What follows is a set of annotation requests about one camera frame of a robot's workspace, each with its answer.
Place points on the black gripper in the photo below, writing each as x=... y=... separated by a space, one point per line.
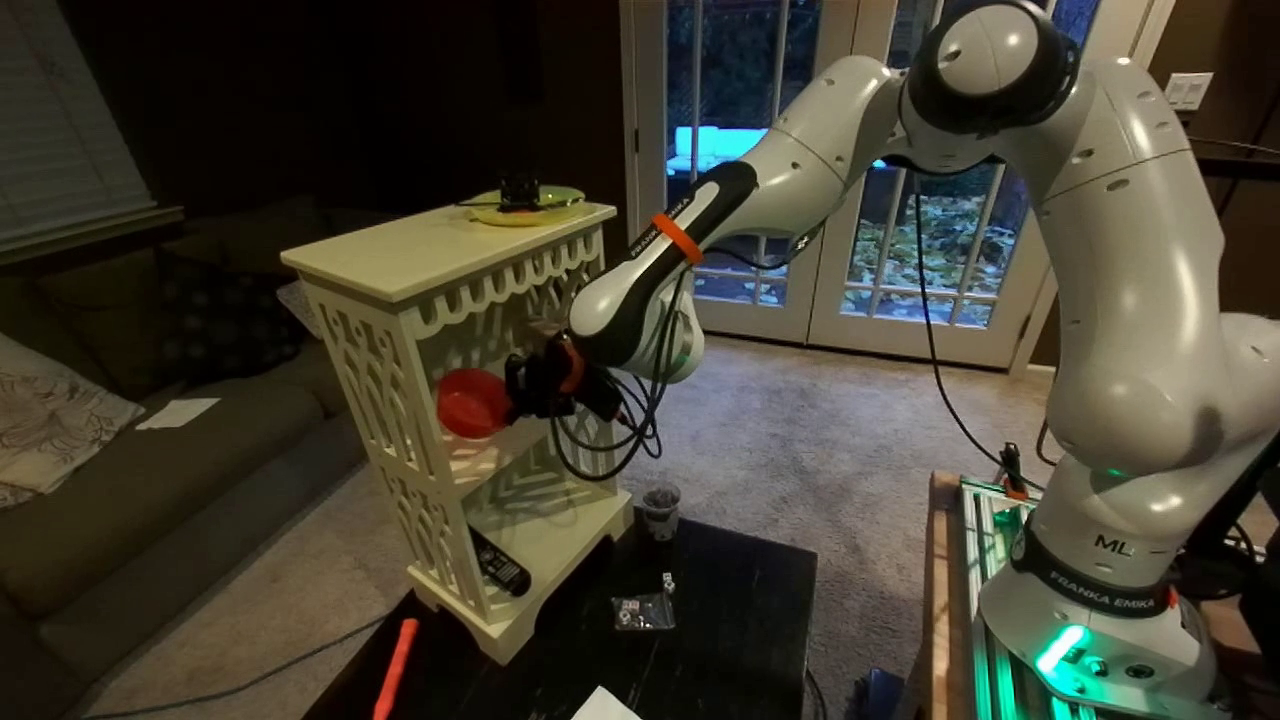
x=576 y=381

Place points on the orange bowl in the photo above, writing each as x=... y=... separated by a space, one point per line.
x=475 y=403

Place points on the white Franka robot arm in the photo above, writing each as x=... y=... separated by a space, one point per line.
x=1145 y=346

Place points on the white lattice shelf unit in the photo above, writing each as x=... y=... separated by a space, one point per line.
x=402 y=346

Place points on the yellow green plate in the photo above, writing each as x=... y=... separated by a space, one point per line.
x=555 y=209

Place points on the black remote control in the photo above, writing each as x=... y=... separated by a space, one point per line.
x=500 y=566

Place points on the clear glass cup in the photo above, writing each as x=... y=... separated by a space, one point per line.
x=656 y=514

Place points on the black object on plate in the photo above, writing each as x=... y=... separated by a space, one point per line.
x=519 y=189

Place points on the small printed card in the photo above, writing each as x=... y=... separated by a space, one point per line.
x=642 y=613

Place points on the white french door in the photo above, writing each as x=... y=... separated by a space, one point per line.
x=653 y=163

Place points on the dark cushion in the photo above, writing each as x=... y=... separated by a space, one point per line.
x=224 y=321

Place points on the orange red stick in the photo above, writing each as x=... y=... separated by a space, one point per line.
x=392 y=665

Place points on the black low table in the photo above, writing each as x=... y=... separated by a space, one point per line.
x=724 y=641

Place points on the white paper sheet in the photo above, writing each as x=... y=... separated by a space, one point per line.
x=607 y=704

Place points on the white paper note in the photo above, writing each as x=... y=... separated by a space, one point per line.
x=179 y=413

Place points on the dark grey sofa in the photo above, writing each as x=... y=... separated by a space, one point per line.
x=145 y=504

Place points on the blue object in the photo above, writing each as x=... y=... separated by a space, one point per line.
x=882 y=698

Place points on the patterned light pillow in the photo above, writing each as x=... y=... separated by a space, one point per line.
x=55 y=423

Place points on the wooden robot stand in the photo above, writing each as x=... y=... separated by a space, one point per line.
x=946 y=613

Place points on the grey window blind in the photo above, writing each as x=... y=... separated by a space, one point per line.
x=67 y=135

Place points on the white wall switch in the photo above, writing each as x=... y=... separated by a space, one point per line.
x=1185 y=91

